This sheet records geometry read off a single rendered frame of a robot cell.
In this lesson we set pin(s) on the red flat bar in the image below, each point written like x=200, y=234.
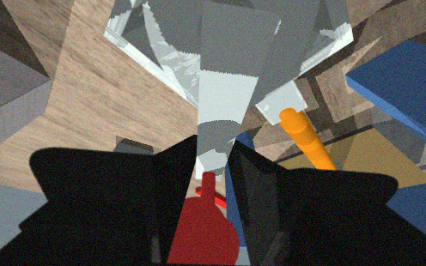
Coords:
x=219, y=200

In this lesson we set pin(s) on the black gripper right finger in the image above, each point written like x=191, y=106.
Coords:
x=270, y=197

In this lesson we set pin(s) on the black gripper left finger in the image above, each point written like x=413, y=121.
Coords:
x=159, y=182

